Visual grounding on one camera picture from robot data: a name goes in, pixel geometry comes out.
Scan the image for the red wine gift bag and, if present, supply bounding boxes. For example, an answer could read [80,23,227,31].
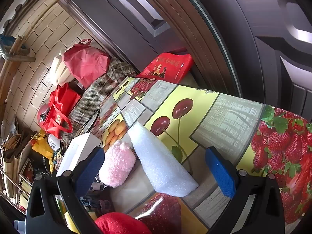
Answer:
[137,53,195,84]

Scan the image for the black cable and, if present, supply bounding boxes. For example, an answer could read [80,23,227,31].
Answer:
[62,108,102,137]

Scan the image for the white foam sheet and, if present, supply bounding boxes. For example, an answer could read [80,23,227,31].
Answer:
[128,122,199,197]

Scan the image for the plaid blanket covered furniture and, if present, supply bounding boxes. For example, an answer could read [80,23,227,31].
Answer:
[61,58,137,143]

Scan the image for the white cardboard box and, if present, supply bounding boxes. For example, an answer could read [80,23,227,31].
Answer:
[56,133,101,176]

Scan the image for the red tote bag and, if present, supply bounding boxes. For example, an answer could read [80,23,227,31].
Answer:
[40,83,81,139]

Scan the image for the yellow shopping bag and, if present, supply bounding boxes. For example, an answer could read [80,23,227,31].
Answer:
[31,129,54,159]

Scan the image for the pink fluffy plush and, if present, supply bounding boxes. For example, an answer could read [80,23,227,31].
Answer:
[98,140,137,188]

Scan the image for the dark wooden door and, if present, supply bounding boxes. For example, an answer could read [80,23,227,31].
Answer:
[61,0,311,120]

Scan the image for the cream foam pads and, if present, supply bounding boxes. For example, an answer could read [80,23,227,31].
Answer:
[48,49,74,86]

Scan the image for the red strawberry plush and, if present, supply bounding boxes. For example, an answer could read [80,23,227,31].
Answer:
[95,212,151,234]

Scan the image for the metal storage shelf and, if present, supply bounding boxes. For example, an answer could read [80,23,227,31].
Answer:
[1,117,34,214]

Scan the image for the pink-red nonwoven bag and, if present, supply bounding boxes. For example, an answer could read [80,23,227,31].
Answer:
[62,39,110,89]

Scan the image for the pink helmet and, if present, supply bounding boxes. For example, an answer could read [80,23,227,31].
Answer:
[37,104,50,126]

